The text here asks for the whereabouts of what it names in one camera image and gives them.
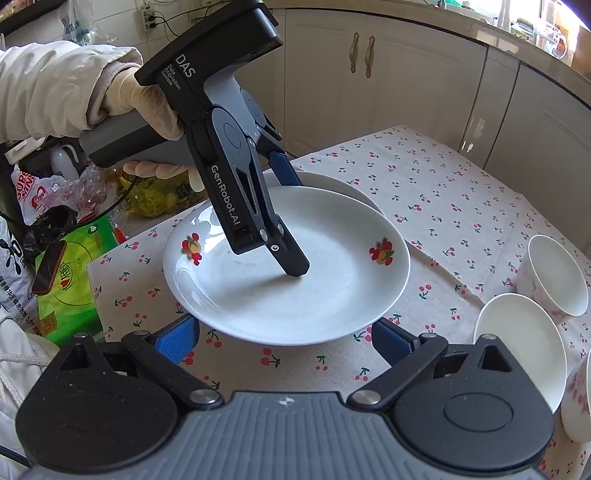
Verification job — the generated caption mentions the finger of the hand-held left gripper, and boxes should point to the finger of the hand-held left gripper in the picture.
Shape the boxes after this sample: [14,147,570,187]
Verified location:
[252,115,303,188]
[196,138,311,278]

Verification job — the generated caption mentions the white bag with black print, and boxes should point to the white bag with black print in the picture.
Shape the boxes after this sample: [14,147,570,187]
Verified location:
[0,217,44,324]

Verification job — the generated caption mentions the white plate with fruit print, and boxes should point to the white plate with fruit print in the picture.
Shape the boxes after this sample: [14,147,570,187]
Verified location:
[163,186,411,346]
[262,170,385,216]

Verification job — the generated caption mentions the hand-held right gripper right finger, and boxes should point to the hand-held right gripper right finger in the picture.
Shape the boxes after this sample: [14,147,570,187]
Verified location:
[346,318,515,411]

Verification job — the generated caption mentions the white bowl with pink flowers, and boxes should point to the white bowl with pink flowers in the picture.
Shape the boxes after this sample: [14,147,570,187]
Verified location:
[474,294,568,415]
[516,234,590,318]
[560,348,591,445]

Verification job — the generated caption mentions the brown phone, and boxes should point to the brown phone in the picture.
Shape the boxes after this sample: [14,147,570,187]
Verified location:
[31,241,68,296]

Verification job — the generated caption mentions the person's left hand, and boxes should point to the person's left hand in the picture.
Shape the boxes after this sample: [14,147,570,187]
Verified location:
[102,68,204,195]

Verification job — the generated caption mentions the white kitchen cabinets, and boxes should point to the white kitchen cabinets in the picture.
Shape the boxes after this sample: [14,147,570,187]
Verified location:
[217,7,591,195]

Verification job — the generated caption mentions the glass pitcher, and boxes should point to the glass pitcher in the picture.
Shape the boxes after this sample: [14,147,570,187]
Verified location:
[536,21,570,61]

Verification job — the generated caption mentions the yellow plastic bag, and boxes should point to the yellow plastic bag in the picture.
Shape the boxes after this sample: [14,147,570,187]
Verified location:
[104,165,208,217]

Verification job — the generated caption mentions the wall power strip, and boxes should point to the wall power strip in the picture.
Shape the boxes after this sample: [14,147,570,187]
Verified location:
[139,2,160,32]

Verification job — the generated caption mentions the green package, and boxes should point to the green package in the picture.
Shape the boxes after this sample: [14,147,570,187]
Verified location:
[36,216,122,348]

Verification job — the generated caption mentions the red and white plastic bag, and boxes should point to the red and white plastic bag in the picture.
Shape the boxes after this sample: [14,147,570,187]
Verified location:
[10,164,114,227]

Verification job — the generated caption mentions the cherry print tablecloth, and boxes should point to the cherry print tablecloth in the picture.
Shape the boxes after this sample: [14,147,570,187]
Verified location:
[87,124,591,480]

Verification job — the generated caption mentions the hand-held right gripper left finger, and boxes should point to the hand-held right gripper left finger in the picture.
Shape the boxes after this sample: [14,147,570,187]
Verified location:
[58,315,225,409]

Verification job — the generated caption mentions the black plastic bag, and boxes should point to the black plastic bag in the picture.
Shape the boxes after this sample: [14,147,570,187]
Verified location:
[22,205,79,261]

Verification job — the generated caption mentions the person's white jacket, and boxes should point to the person's white jacket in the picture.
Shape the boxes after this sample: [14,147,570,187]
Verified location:
[0,305,63,467]

